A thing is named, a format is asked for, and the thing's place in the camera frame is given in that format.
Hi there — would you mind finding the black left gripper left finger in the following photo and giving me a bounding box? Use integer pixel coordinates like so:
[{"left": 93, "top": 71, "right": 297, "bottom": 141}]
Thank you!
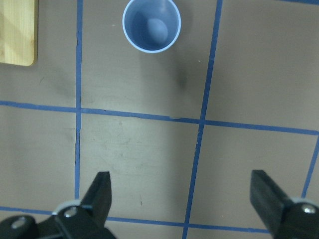
[{"left": 54, "top": 170, "right": 113, "bottom": 239}]

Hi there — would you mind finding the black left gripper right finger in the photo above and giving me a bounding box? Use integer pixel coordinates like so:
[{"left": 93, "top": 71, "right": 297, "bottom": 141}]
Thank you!
[{"left": 250, "top": 170, "right": 319, "bottom": 239}]

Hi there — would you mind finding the light blue plastic cup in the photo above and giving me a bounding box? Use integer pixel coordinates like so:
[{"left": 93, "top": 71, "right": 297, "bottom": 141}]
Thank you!
[{"left": 122, "top": 0, "right": 181, "bottom": 54}]

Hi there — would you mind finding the wooden cup rack stand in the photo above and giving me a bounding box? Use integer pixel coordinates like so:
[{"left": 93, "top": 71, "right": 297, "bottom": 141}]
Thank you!
[{"left": 0, "top": 0, "right": 39, "bottom": 67}]

